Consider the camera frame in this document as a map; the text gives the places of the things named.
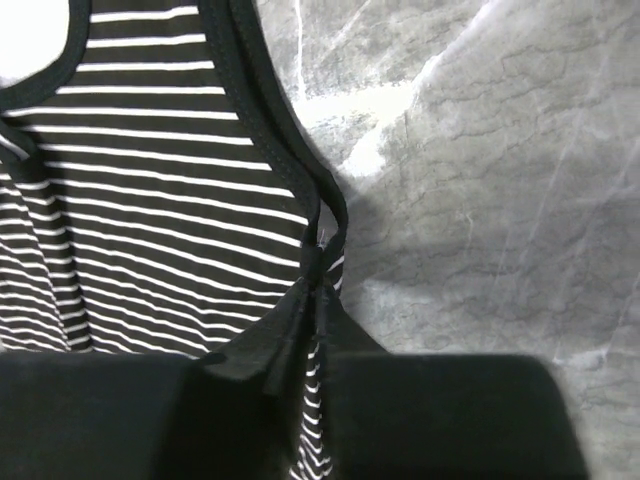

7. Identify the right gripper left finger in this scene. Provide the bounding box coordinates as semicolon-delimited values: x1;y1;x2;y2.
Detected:
0;279;321;480

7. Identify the black striped tank top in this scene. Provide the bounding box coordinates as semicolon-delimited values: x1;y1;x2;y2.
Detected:
0;0;349;480

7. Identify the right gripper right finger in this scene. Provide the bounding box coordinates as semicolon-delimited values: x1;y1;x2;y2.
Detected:
314;289;591;480

